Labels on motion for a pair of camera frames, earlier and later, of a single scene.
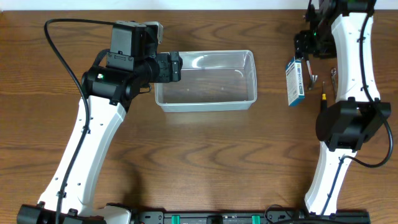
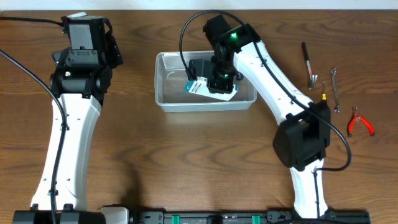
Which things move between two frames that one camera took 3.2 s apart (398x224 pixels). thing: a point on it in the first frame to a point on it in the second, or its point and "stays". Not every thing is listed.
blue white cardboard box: x=295 y=81 to x=200 y=87
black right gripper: x=302 y=46 to x=215 y=86
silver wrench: x=334 y=79 stays
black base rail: x=364 y=217 stays
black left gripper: x=158 y=61 to x=109 y=55
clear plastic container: x=217 y=80 stays
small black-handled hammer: x=313 y=78 stays
